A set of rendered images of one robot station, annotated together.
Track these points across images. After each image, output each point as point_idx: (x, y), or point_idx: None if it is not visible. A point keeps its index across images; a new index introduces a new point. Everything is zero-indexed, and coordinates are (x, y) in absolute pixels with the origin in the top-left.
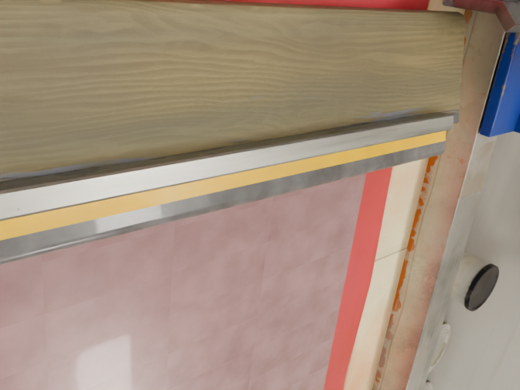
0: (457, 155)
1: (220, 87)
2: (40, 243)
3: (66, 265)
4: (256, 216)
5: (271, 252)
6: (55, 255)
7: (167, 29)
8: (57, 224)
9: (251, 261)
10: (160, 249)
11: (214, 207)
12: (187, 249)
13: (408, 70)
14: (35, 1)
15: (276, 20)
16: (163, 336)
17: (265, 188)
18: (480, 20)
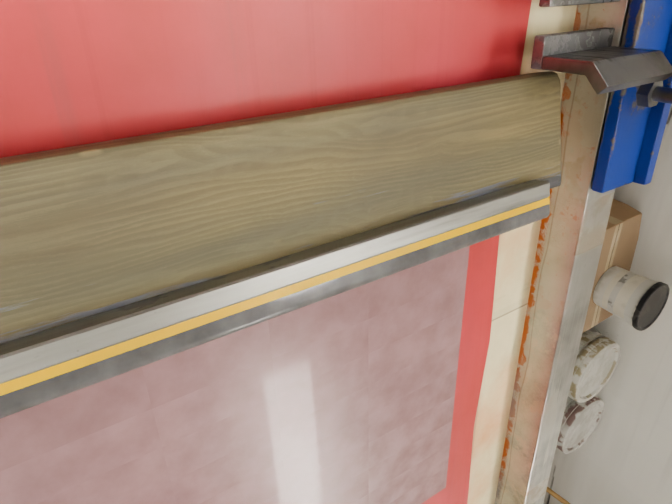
0: (570, 211)
1: (278, 199)
2: (118, 365)
3: (166, 365)
4: (352, 297)
5: (374, 327)
6: None
7: (214, 156)
8: (132, 346)
9: (353, 339)
10: (256, 340)
11: (291, 308)
12: (284, 336)
13: (493, 144)
14: (77, 157)
15: (332, 124)
16: (272, 414)
17: (344, 282)
18: None
